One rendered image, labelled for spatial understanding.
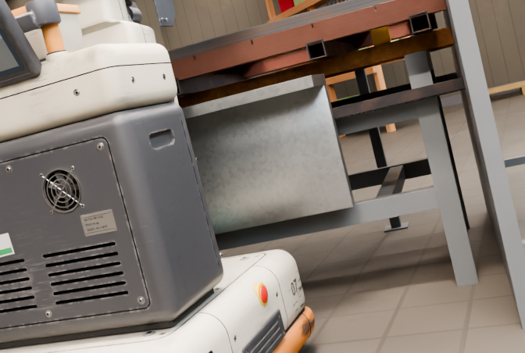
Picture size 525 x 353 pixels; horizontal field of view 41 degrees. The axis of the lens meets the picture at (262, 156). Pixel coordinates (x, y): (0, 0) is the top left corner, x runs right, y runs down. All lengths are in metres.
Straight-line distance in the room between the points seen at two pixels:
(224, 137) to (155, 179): 0.75
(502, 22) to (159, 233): 8.95
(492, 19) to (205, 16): 4.20
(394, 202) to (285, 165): 0.34
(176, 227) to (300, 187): 0.72
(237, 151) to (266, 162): 0.09
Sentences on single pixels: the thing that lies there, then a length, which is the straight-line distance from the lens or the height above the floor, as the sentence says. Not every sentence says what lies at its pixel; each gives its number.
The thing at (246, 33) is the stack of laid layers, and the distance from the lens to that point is 2.08.
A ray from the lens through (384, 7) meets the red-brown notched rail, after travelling 1.97.
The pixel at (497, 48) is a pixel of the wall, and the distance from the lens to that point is 10.01.
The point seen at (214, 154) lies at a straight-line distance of 2.04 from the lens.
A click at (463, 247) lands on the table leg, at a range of 2.08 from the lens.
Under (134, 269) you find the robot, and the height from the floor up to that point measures 0.41.
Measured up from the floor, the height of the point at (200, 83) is 0.75.
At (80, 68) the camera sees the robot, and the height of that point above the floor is 0.78.
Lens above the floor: 0.64
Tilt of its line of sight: 4 degrees down
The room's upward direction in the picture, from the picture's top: 14 degrees counter-clockwise
